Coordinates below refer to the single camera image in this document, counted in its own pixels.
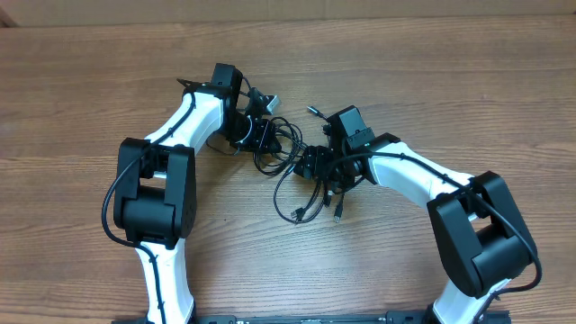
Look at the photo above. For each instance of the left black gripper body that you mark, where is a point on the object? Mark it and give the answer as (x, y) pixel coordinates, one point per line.
(248, 135)

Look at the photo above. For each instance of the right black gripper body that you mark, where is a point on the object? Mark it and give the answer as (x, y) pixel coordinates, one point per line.
(310, 161)

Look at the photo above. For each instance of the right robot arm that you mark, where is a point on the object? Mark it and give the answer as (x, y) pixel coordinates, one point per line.
(483, 241)

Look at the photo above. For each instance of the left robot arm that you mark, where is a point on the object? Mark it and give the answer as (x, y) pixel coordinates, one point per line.
(154, 194)

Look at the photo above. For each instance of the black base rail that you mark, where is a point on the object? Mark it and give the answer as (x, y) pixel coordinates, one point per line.
(310, 318)

